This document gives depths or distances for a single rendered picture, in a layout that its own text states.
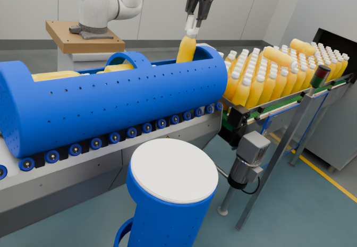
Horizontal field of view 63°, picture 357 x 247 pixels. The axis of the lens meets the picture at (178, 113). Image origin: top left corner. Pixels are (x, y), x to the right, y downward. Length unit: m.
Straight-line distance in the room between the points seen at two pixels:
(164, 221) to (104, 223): 1.17
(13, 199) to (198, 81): 0.77
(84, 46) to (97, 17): 0.17
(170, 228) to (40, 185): 0.43
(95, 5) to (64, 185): 0.95
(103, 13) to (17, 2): 2.31
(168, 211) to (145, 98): 0.39
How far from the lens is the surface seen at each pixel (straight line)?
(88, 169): 1.09
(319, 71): 1.57
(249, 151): 1.52
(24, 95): 0.85
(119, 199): 2.15
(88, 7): 1.65
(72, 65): 1.66
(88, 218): 2.04
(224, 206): 2.21
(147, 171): 0.87
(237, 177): 1.64
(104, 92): 0.93
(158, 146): 0.97
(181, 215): 0.86
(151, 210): 0.86
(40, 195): 1.06
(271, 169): 1.85
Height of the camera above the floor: 1.64
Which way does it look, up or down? 31 degrees down
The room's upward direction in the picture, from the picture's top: 15 degrees clockwise
